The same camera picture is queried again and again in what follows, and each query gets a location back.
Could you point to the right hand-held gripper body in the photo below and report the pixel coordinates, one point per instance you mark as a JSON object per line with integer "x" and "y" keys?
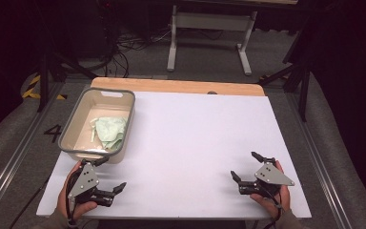
{"x": 271, "y": 176}

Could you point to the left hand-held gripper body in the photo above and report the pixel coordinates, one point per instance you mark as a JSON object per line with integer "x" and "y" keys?
{"x": 85, "y": 181}

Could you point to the light green cloth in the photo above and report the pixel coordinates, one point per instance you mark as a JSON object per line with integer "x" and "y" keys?
{"x": 111, "y": 132}

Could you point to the beige bin with grey rim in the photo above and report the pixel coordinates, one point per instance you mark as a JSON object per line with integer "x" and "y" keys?
{"x": 76, "y": 133}

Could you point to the person's left hand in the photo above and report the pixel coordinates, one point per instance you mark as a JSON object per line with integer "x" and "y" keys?
{"x": 82, "y": 208}

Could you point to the person's right hand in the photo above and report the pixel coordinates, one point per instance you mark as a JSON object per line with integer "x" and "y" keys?
{"x": 276, "y": 203}

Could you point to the white table mat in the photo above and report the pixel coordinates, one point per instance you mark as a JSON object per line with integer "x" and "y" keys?
{"x": 187, "y": 143}

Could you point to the thin black rod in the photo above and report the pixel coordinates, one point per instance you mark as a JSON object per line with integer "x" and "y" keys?
{"x": 28, "y": 206}

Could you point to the black tripod stand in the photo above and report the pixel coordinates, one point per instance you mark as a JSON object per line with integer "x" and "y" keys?
{"x": 44, "y": 79}
{"x": 303, "y": 86}

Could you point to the yellow black hazard tape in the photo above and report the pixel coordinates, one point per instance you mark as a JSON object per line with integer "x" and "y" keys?
{"x": 31, "y": 87}

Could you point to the wooden table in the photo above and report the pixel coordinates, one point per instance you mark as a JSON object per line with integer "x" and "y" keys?
{"x": 171, "y": 85}

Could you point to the aluminium floor rail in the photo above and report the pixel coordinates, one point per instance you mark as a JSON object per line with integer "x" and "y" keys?
{"x": 16, "y": 152}
{"x": 317, "y": 149}

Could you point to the white metal desk frame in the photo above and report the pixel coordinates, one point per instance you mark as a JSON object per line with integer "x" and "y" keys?
{"x": 211, "y": 21}

